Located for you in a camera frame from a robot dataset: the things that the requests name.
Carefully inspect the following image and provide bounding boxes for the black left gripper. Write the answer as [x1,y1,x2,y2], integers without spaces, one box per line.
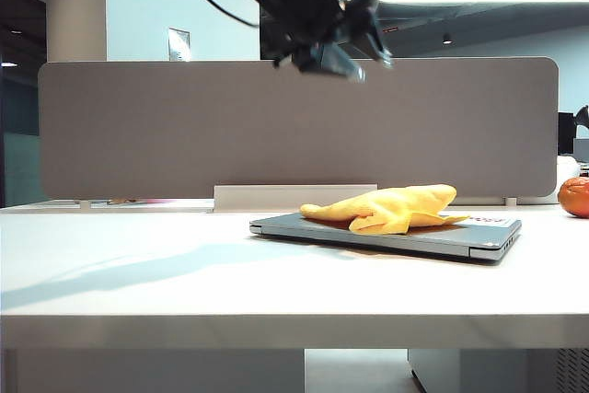
[260,0,399,85]

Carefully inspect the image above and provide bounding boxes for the yellow cloth rag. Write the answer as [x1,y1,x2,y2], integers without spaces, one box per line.
[298,183,471,236]

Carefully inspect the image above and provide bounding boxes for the silver closed laptop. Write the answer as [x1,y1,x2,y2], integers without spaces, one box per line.
[249,211,523,266]

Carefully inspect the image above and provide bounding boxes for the white red laptop sticker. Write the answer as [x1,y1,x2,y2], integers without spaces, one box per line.
[459,214,507,228]

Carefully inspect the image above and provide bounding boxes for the grey fabric desk divider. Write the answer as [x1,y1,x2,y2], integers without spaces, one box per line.
[38,56,560,201]

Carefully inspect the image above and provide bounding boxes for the black computer monitor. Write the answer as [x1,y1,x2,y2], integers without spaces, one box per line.
[558,112,577,156]

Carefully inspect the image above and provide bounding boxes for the orange tangerine fruit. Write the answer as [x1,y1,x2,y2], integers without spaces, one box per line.
[557,177,589,219]

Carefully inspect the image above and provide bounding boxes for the pink and orange papers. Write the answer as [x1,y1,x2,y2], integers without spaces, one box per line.
[90,198,185,207]

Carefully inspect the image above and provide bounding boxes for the beige round pillar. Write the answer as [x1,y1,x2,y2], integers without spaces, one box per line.
[45,0,108,63]

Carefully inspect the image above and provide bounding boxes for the white vented under-desk cabinet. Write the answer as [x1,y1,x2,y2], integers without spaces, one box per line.
[408,349,589,393]

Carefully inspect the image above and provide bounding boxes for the grey desk support panel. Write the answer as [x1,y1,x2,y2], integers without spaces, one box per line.
[14,349,306,393]

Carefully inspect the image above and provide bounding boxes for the small wall poster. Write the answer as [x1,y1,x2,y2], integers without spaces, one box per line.
[167,27,191,63]

